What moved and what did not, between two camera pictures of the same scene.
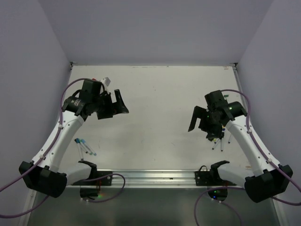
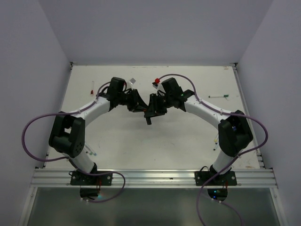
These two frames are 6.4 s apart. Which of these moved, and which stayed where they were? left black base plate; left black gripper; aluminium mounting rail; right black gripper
Moved: left black gripper; right black gripper
Stayed: left black base plate; aluminium mounting rail
